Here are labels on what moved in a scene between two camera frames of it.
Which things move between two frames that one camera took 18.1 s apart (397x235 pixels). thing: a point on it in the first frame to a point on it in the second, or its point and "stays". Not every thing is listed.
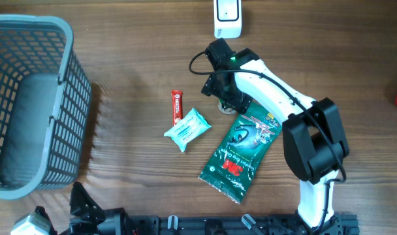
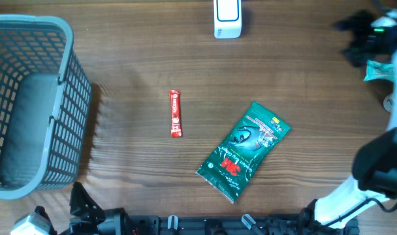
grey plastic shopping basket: [40, 106] stays
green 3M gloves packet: [234, 162] stays
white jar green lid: [228, 111] to [388, 102]
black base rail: [238, 225] stays
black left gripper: [93, 215] stays
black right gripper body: [236, 100] to [365, 46]
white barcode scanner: [227, 19] stays
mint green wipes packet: [193, 126] to [379, 70]
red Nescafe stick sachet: [177, 105] stays
